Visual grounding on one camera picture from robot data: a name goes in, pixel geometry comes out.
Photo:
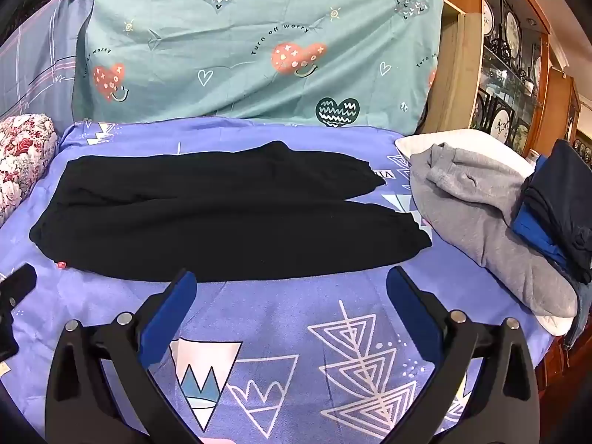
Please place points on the teal heart-printed sheet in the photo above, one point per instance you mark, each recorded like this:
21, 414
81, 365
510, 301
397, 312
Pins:
231, 55

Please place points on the denim jeans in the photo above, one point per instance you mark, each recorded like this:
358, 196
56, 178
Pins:
582, 314

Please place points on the bright blue garment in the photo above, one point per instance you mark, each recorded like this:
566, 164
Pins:
532, 233

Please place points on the wooden bed frame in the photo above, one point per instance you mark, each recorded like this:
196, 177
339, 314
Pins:
555, 360

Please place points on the wooden display cabinet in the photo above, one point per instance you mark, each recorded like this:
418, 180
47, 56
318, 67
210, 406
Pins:
458, 55

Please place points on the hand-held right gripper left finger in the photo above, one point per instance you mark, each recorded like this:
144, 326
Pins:
169, 314

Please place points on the framed decorative plate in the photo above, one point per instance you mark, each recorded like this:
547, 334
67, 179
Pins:
502, 122
481, 111
488, 18
512, 30

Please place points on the white pillow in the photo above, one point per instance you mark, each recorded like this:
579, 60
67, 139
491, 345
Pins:
462, 141

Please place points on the purple printed bedsheet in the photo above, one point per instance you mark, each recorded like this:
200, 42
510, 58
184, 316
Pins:
277, 323

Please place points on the dark navy garment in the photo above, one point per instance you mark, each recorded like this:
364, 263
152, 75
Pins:
559, 185

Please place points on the black pants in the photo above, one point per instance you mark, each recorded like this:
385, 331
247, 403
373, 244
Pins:
208, 222

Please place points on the grey sweatshirt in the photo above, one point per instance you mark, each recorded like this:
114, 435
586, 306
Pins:
471, 208

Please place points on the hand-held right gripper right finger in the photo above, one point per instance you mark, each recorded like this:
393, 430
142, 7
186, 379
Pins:
411, 314

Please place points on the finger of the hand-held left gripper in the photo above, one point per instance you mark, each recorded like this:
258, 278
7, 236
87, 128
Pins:
18, 284
5, 333

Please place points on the grey plaid sheet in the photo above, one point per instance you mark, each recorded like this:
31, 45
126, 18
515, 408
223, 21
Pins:
41, 64

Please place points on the floral pillow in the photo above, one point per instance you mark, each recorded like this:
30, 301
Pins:
25, 157

